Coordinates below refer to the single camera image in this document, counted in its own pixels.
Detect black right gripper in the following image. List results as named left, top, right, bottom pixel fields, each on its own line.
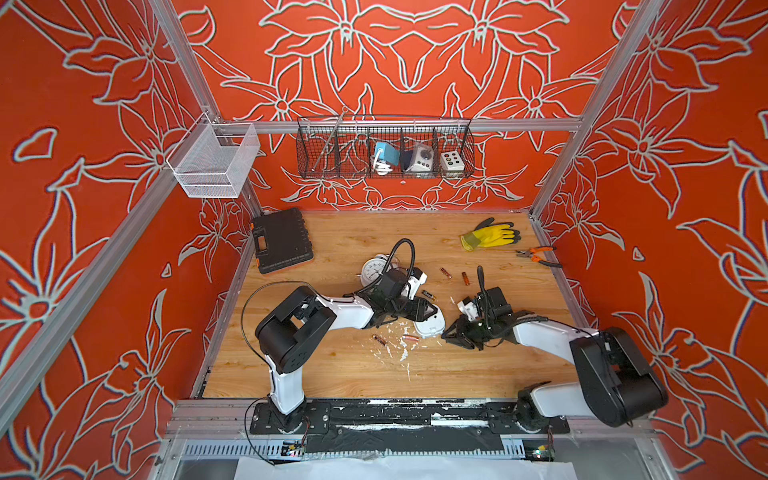
left=438, top=313, right=495, bottom=351

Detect white square alarm clock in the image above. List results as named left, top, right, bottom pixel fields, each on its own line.
left=414, top=307, right=446, bottom=339

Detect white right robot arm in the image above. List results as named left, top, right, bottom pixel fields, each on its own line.
left=441, top=266, right=669, bottom=433

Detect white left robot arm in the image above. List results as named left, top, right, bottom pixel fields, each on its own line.
left=239, top=238, right=446, bottom=429

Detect white round twin-bell alarm clock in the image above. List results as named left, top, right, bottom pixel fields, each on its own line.
left=359, top=254, right=399, bottom=287

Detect yellow black work glove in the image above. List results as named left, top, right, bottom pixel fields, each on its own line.
left=460, top=217, right=521, bottom=251

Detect beige button box in basket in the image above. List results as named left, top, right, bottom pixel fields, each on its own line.
left=440, top=150, right=465, bottom=179

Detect white socket adapter in basket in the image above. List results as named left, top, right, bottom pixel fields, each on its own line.
left=400, top=143, right=434, bottom=175

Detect black plastic tool case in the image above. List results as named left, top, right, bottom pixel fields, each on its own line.
left=252, top=207, right=314, bottom=275

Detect blue white item in basket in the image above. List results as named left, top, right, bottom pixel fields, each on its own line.
left=371, top=142, right=400, bottom=176

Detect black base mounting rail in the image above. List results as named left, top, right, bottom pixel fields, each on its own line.
left=244, top=399, right=570, bottom=456

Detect orange handled pliers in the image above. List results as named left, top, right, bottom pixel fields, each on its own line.
left=516, top=245, right=563, bottom=269

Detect black wire wall basket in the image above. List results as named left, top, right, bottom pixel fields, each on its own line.
left=296, top=114, right=476, bottom=180

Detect clear plastic wall bin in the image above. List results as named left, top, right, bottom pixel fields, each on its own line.
left=166, top=124, right=261, bottom=199

